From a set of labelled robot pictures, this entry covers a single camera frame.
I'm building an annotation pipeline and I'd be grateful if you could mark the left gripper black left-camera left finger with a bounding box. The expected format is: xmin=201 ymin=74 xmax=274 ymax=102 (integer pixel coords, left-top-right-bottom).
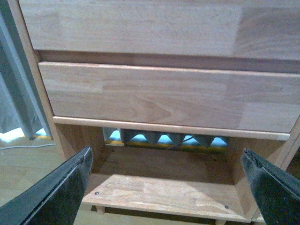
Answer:
xmin=0 ymin=146 xmax=93 ymax=225

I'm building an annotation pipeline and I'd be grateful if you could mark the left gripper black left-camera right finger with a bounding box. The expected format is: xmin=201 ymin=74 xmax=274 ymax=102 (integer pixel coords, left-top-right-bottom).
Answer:
xmin=241 ymin=149 xmax=300 ymax=225

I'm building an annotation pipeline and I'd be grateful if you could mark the wooden shelf cabinet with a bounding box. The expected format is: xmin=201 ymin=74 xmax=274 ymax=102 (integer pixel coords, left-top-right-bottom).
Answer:
xmin=8 ymin=0 xmax=300 ymax=225

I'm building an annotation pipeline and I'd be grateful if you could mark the wooden drawer front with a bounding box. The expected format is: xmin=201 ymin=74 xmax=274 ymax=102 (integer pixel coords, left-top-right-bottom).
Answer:
xmin=39 ymin=62 xmax=300 ymax=133

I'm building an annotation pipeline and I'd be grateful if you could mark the grey curtain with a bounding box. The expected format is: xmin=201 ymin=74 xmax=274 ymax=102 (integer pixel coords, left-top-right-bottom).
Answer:
xmin=0 ymin=0 xmax=52 ymax=137

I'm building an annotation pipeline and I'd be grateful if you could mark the white floor cable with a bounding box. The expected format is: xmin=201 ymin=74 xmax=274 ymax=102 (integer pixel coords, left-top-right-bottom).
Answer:
xmin=0 ymin=143 xmax=56 ymax=151

